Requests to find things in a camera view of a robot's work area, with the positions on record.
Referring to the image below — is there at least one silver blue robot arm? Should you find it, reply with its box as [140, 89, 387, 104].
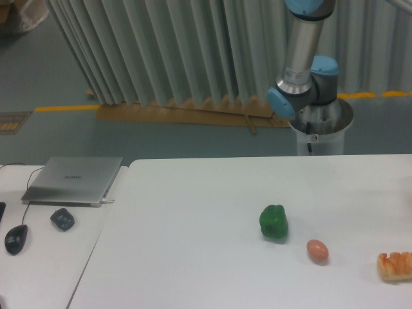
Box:
[267, 1, 411, 118]

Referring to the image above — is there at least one brown cardboard sheet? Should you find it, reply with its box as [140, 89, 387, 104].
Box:
[95, 95, 290, 135]

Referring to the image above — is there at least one green bell pepper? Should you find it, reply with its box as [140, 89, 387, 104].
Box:
[259, 205, 288, 240]

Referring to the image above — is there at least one white laptop plug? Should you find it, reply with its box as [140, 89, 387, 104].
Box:
[101, 199, 115, 204]

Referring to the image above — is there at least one silver laptop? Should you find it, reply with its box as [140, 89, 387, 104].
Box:
[21, 156, 123, 207]

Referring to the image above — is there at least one grey-green pleated curtain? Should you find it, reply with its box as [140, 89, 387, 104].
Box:
[47, 1, 411, 106]

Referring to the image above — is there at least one brown egg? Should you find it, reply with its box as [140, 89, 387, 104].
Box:
[306, 239, 329, 261]

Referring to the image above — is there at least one black computer mouse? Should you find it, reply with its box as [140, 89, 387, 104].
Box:
[5, 224, 28, 256]

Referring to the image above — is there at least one black keyboard edge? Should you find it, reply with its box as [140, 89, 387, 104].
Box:
[0, 202, 6, 222]

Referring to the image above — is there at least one glazed bread pastry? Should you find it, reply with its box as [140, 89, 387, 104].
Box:
[377, 252, 411, 282]

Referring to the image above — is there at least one clear plastic bag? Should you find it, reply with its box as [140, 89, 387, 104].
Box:
[13, 0, 49, 33]

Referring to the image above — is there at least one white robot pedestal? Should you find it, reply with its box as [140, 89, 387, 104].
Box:
[289, 98, 353, 156]

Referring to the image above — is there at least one black mouse cable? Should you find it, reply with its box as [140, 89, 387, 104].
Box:
[0, 162, 50, 227]

